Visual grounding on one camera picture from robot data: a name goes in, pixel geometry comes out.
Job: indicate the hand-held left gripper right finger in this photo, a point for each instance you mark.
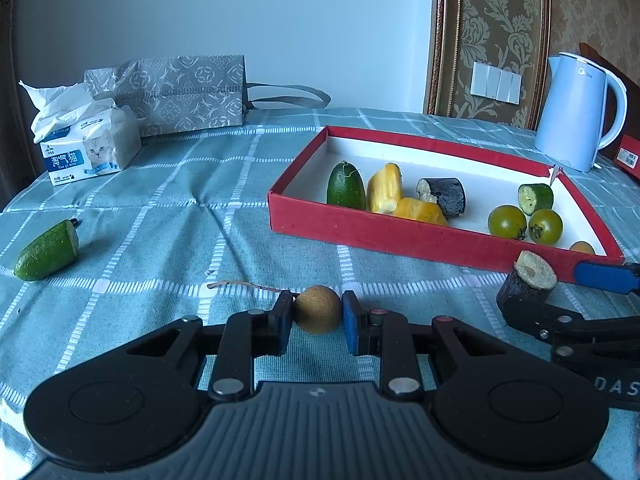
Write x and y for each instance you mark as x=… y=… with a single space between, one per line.
x=350 y=323

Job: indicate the white wall switch panel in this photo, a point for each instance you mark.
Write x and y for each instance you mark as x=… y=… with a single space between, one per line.
x=496 y=82

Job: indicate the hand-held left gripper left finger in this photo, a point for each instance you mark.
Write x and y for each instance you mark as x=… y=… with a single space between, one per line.
x=286 y=321

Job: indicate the yellow corn cob piece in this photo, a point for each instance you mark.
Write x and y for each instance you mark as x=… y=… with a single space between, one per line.
x=420 y=211
x=385 y=190

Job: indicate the short thick cucumber piece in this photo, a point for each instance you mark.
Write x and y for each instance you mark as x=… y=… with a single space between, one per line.
x=536 y=198

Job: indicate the brown wooden chair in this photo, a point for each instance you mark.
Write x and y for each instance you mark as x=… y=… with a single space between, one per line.
x=634 y=120

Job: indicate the brown longan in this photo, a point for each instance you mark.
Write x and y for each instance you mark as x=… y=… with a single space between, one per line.
x=316 y=310
x=581 y=248

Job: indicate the grey patterned gift bag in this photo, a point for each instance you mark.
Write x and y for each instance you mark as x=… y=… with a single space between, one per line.
x=190 y=95

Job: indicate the brown patterned curtain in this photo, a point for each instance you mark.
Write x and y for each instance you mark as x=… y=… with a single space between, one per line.
x=10 y=135

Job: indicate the notched dark sugarcane piece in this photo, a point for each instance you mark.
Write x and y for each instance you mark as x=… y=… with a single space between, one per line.
x=445 y=196

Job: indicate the small red box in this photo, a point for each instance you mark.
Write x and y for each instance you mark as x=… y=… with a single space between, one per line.
x=629 y=157

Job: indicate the brown wooden wall moulding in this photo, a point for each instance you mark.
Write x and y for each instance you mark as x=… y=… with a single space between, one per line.
x=437 y=35

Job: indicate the red shallow cardboard box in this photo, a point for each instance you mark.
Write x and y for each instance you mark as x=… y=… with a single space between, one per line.
x=375 y=232

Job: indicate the light blue electric kettle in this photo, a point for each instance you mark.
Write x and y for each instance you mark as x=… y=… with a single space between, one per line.
x=570 y=115

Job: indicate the white tissue pack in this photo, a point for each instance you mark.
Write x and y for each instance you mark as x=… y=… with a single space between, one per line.
x=95 y=147

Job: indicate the tapered cucumber piece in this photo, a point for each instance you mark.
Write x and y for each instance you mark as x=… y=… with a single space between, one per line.
x=346 y=187
x=47 y=252

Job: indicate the green checked tablecloth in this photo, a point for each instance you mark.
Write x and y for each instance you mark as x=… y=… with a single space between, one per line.
x=200 y=240

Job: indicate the green tomato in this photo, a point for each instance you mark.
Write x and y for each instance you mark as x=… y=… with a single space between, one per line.
x=546 y=226
x=506 y=221

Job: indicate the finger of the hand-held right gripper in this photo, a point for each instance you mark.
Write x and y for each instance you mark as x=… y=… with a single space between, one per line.
x=600 y=276
x=535 y=317

